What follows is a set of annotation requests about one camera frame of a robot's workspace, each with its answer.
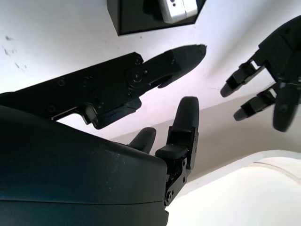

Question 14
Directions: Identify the black camera box base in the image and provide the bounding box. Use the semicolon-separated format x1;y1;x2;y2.
107;0;207;36

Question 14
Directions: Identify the silver depth camera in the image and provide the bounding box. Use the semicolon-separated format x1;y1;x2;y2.
159;0;198;24

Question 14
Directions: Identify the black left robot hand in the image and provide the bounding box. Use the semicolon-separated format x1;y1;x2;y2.
220;16;301;132

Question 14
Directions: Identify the white rounded robot body shell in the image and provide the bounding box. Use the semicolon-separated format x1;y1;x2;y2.
164;150;301;226

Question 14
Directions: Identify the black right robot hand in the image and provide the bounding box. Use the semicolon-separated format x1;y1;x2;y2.
0;44;208;226

